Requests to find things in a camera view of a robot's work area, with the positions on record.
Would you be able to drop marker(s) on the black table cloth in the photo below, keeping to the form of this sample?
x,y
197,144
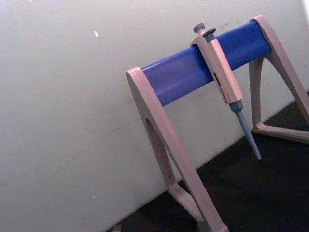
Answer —
x,y
253,188

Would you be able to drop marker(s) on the beige pipette with grey tip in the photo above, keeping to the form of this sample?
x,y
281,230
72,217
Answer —
x,y
223,72

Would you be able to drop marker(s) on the beige stand with blue bar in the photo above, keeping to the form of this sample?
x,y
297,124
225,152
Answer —
x,y
173,77

